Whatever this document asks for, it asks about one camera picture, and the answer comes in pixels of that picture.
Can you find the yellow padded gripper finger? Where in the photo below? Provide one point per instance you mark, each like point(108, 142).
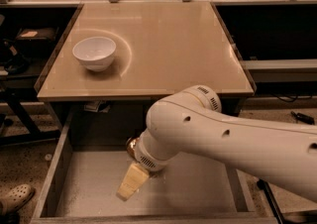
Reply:
point(134, 178)

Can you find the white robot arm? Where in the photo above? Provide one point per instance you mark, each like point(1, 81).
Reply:
point(191, 121)

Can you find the open grey drawer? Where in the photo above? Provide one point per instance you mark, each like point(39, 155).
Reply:
point(90, 162)

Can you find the counter cabinet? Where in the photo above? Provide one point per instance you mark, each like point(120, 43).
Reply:
point(162, 48)

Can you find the beige foam clog shoe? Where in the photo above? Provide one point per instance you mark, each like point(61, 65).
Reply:
point(16, 198)

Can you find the black bar on floor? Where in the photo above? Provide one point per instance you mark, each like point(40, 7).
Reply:
point(264, 186)

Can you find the white ceramic bowl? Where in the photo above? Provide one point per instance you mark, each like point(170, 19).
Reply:
point(95, 53)

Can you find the black case on shelf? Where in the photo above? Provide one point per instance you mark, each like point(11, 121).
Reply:
point(36, 38)

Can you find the black plug on floor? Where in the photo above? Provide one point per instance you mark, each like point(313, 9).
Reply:
point(303, 118)

